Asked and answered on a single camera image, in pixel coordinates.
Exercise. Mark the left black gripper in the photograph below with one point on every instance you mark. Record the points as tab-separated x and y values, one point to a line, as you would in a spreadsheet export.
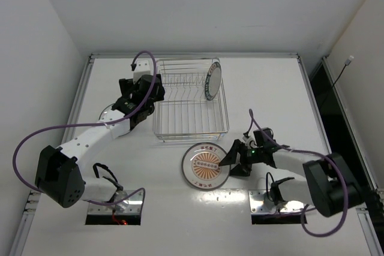
153	92

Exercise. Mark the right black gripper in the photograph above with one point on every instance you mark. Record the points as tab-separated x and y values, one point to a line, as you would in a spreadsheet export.
242	156

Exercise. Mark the orange sunburst plate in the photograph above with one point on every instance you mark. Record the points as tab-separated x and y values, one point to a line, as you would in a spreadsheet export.
200	166

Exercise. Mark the green rimmed plate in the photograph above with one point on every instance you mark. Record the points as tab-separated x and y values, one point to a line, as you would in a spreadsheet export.
213	81

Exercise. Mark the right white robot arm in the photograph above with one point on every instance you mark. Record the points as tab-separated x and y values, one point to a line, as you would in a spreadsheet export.
326	184

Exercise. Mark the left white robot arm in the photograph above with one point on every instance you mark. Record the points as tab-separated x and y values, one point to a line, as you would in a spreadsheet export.
59	171

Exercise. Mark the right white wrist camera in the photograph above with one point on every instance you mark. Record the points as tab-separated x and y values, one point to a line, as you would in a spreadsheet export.
249	141

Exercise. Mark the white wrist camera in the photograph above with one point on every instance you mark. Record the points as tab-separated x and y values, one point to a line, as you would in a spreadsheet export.
249	141
139	69

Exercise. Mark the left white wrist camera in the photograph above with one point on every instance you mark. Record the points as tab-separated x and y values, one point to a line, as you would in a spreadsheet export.
139	69

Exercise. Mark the metal wire dish rack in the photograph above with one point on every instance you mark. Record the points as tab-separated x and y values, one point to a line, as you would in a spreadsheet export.
185	114

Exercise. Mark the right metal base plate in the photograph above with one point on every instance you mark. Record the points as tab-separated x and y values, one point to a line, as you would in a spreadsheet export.
261	205

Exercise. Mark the metal base plate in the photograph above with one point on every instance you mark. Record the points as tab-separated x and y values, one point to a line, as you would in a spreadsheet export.
130	203
261	205

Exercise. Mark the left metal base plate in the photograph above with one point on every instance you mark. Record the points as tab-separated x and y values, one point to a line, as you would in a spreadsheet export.
130	203

